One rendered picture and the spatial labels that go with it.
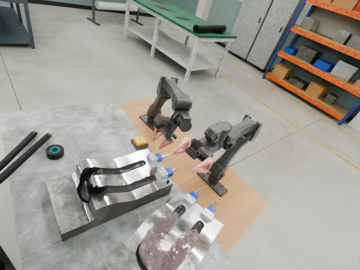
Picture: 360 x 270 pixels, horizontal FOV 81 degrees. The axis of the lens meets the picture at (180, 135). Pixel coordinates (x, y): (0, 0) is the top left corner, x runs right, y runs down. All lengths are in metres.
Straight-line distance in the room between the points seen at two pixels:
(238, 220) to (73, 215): 0.77
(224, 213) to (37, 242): 0.82
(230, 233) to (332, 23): 5.49
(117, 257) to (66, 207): 0.31
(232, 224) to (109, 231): 0.59
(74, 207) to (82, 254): 0.18
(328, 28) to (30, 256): 6.09
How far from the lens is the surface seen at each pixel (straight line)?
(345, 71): 5.50
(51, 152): 1.25
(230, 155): 1.13
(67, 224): 0.97
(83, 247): 0.99
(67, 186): 1.06
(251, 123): 1.04
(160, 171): 1.06
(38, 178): 1.19
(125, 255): 0.86
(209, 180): 1.24
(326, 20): 6.15
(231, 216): 1.20
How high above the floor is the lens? 1.72
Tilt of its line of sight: 38 degrees down
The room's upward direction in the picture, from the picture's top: 19 degrees clockwise
